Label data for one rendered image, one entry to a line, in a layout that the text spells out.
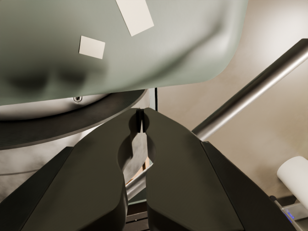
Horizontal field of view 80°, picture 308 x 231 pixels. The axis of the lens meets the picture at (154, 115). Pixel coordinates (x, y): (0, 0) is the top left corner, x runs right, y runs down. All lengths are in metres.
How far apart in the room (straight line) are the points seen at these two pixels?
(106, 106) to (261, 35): 1.71
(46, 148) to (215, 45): 0.19
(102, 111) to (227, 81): 1.63
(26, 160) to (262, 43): 1.83
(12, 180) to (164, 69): 0.20
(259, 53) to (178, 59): 1.76
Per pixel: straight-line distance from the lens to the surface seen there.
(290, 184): 3.13
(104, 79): 0.16
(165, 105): 1.65
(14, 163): 0.24
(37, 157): 0.23
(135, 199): 0.85
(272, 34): 1.93
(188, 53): 0.16
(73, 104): 0.25
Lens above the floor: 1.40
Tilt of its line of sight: 57 degrees down
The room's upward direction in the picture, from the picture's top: 156 degrees clockwise
